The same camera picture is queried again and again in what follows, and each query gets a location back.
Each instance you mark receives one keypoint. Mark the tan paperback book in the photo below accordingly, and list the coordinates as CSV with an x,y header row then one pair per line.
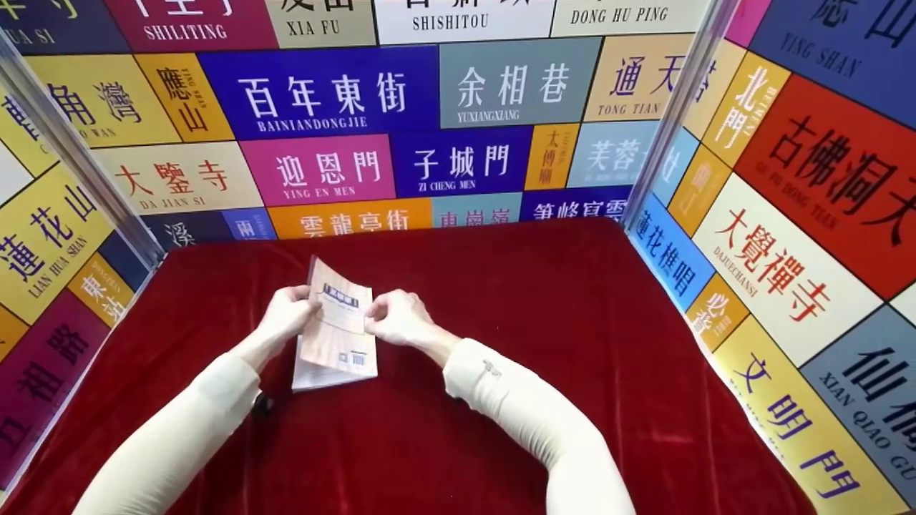
x,y
336,336

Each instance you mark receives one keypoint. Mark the person's left hand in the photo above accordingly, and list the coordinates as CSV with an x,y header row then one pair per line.
x,y
290,315

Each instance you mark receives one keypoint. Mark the person's right hand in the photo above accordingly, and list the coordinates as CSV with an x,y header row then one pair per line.
x,y
401,319

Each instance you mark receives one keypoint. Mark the black wrist band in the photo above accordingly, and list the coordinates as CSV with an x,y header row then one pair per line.
x,y
262,405

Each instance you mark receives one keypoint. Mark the person's left fingers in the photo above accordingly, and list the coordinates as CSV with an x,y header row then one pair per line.
x,y
309,304

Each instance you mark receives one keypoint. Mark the person's right fingers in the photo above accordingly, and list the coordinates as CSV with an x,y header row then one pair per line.
x,y
376,315

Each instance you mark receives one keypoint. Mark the person's right forearm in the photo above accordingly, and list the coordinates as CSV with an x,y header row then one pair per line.
x,y
529,422

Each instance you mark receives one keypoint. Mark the person's left forearm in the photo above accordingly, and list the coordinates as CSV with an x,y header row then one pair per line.
x,y
179,429

